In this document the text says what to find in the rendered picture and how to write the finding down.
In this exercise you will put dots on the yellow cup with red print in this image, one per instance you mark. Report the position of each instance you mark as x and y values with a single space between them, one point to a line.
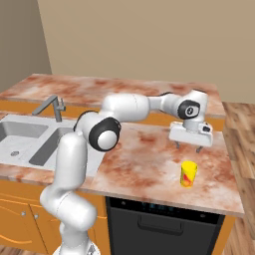
188 174

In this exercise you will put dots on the black dishwasher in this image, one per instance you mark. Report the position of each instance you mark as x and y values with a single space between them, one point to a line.
162 229

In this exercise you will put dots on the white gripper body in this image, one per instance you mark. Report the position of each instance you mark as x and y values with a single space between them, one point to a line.
190 136

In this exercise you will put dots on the grey double basin sink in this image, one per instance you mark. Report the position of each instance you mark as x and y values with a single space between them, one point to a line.
30 139

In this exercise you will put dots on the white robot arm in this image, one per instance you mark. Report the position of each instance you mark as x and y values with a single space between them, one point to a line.
71 156

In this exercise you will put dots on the grey sink tap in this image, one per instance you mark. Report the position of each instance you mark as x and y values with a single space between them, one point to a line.
53 107

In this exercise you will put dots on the round silver cupboard knob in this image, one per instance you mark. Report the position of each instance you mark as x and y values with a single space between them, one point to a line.
23 213
36 216

